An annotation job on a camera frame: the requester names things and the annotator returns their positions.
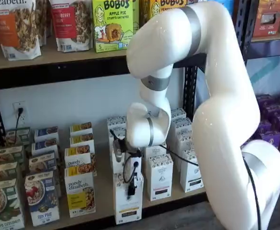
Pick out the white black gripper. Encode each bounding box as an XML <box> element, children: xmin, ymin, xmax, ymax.
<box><xmin>123</xmin><ymin>147</ymin><xmax>143</xmax><ymax>200</ymax></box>

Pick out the white box pink strip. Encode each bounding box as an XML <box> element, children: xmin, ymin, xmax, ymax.
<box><xmin>143</xmin><ymin>145</ymin><xmax>168</xmax><ymax>159</ymax></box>
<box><xmin>146</xmin><ymin>153</ymin><xmax>174</xmax><ymax>201</ymax></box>

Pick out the wide wooden shelf board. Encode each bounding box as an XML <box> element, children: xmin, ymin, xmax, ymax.
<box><xmin>20</xmin><ymin>119</ymin><xmax>209</xmax><ymax>228</ymax></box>

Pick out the purely elizabeth yellow box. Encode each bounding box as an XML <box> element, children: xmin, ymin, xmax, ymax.
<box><xmin>64</xmin><ymin>164</ymin><xmax>97</xmax><ymax>218</ymax></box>
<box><xmin>64</xmin><ymin>145</ymin><xmax>94</xmax><ymax>168</ymax></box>
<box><xmin>69</xmin><ymin>122</ymin><xmax>93</xmax><ymax>137</ymax></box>
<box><xmin>69</xmin><ymin>133</ymin><xmax>95</xmax><ymax>150</ymax></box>

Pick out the blue flax cereal box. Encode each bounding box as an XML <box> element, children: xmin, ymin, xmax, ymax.
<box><xmin>34</xmin><ymin>126</ymin><xmax>59</xmax><ymax>142</ymax></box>
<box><xmin>29</xmin><ymin>150</ymin><xmax>57</xmax><ymax>173</ymax></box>
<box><xmin>24</xmin><ymin>171</ymin><xmax>61</xmax><ymax>227</ymax></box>
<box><xmin>31</xmin><ymin>138</ymin><xmax>58</xmax><ymax>154</ymax></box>

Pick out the green apple cinnamon box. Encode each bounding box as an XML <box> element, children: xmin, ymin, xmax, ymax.
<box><xmin>5</xmin><ymin>126</ymin><xmax>32</xmax><ymax>147</ymax></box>
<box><xmin>0</xmin><ymin>145</ymin><xmax>25</xmax><ymax>165</ymax></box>
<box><xmin>0</xmin><ymin>178</ymin><xmax>25</xmax><ymax>230</ymax></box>
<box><xmin>0</xmin><ymin>161</ymin><xmax>21</xmax><ymax>184</ymax></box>

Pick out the long wooden shelf board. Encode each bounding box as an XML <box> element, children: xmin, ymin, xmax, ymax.
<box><xmin>0</xmin><ymin>35</ymin><xmax>131</xmax><ymax>71</ymax></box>

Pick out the green Bobo's apple pie box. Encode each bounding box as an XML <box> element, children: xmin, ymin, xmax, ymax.
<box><xmin>92</xmin><ymin>0</ymin><xmax>134</xmax><ymax>53</ymax></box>

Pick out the plain green snack box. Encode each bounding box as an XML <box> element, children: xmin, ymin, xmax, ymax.
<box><xmin>132</xmin><ymin>0</ymin><xmax>140</xmax><ymax>33</ymax></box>

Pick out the Bobo's peanut butter box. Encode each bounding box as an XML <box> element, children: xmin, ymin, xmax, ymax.
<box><xmin>139</xmin><ymin>0</ymin><xmax>187</xmax><ymax>27</ymax></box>

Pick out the short wooden shelf board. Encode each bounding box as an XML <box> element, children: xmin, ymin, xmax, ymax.
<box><xmin>251</xmin><ymin>32</ymin><xmax>280</xmax><ymax>43</ymax></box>

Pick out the orange brown snack box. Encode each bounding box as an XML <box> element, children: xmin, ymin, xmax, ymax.
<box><xmin>252</xmin><ymin>0</ymin><xmax>280</xmax><ymax>38</ymax></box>

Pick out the red label granola bag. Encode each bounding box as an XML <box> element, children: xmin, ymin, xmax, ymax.
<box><xmin>49</xmin><ymin>0</ymin><xmax>94</xmax><ymax>53</ymax></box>

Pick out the clear window granola bag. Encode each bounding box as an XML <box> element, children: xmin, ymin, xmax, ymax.
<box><xmin>35</xmin><ymin>0</ymin><xmax>52</xmax><ymax>47</ymax></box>

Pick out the orange label granola bag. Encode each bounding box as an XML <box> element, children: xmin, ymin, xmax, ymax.
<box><xmin>0</xmin><ymin>0</ymin><xmax>43</xmax><ymax>61</ymax></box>

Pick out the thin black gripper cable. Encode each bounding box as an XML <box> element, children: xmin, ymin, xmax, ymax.
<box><xmin>122</xmin><ymin>158</ymin><xmax>139</xmax><ymax>184</ymax></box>

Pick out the white wall outlet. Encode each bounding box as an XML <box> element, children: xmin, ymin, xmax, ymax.
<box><xmin>12</xmin><ymin>101</ymin><xmax>27</xmax><ymax>125</ymax></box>

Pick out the black metal rack frame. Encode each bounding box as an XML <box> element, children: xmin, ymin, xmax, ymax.
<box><xmin>0</xmin><ymin>0</ymin><xmax>280</xmax><ymax>230</ymax></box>

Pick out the black plug with cord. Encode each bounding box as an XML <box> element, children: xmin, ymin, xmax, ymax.
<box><xmin>14</xmin><ymin>107</ymin><xmax>25</xmax><ymax>142</ymax></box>

